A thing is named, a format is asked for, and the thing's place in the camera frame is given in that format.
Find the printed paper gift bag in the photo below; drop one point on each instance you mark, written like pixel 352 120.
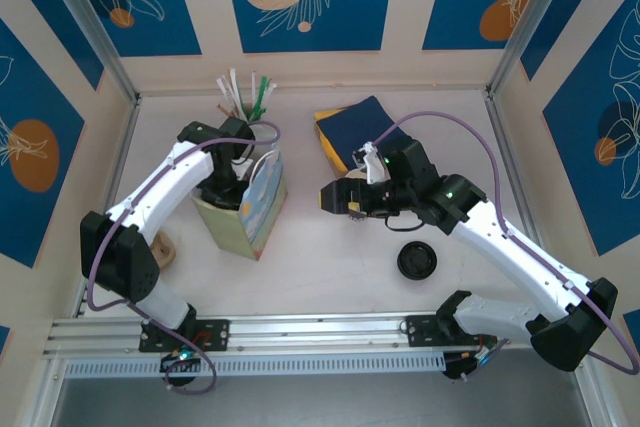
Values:
pixel 260 207

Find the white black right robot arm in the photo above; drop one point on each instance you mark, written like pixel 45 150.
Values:
pixel 520 257

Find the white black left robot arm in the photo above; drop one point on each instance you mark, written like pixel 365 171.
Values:
pixel 160 182

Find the pink straw holder cup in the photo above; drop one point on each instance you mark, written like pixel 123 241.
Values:
pixel 261 134

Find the black plastic cup lid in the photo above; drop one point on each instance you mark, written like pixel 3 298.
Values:
pixel 417 260

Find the navy blue paper napkin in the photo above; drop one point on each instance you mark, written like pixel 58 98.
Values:
pixel 360 122

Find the beige pulp cup carrier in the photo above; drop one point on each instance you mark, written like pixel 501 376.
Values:
pixel 165 252

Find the white paper-wrapped straw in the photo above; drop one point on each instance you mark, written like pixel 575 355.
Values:
pixel 253 92
pixel 236 92
pixel 227 97

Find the green and white wrapped straw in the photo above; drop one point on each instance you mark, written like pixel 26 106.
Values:
pixel 269 92

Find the grey metal panel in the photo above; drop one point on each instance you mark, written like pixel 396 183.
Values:
pixel 350 402

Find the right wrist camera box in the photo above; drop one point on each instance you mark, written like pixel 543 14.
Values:
pixel 374 169

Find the aluminium front rail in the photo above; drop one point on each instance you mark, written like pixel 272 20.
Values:
pixel 310 332

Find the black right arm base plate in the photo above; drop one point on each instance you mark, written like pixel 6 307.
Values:
pixel 422 332

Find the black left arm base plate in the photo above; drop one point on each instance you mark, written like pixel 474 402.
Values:
pixel 215 334

